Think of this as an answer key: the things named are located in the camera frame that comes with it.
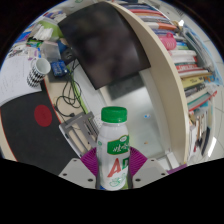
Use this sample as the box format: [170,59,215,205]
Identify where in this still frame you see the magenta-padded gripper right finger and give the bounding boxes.
[127,146,169,190]

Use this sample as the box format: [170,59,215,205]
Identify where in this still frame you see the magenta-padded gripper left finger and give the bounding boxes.
[58,147,100,185]

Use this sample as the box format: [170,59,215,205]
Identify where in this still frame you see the white drink bottle green cap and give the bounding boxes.
[95,106,131,192]

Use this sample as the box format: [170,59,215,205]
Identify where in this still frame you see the grey metal laptop stand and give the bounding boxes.
[58,111,103,158]

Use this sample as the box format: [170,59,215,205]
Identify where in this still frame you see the flat round red coaster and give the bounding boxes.
[33,104,53,128]

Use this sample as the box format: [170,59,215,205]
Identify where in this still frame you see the black desk mat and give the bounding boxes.
[0,79,79,176]

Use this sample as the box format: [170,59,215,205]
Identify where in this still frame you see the shelf unit with books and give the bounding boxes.
[99,0,224,166]

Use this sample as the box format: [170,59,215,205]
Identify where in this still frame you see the small blue box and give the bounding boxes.
[49,59,69,78]

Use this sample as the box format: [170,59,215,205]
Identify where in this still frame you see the black-and-white patterned mug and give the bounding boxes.
[26,57,52,88]

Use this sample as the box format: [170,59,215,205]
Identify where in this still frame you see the white written notebook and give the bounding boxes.
[0,53,43,108]

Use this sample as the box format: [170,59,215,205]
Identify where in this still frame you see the clear plastic box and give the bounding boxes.
[41,41,63,63]

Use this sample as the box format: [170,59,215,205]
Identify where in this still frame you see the black computer monitor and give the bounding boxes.
[57,1,152,91]

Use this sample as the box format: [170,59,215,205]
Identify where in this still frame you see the white tissue stack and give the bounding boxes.
[33,23,56,42]

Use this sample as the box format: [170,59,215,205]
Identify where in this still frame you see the black cables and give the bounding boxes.
[53,59,91,118]

